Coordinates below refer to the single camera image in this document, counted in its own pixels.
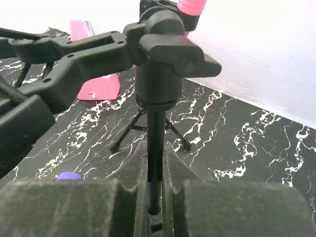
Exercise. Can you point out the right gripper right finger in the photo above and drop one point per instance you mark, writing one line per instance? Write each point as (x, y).
(193, 207)

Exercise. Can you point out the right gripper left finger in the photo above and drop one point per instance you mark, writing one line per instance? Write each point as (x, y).
(112, 207)

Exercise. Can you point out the purple plastic microphone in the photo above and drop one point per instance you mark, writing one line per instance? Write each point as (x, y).
(68, 176)

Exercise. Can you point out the black folding tripod stand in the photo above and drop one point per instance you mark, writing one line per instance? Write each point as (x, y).
(157, 88)

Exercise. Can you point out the pink microphone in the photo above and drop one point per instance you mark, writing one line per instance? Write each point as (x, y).
(192, 10)

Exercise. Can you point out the pink metronome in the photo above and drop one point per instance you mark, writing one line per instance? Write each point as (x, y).
(101, 88)

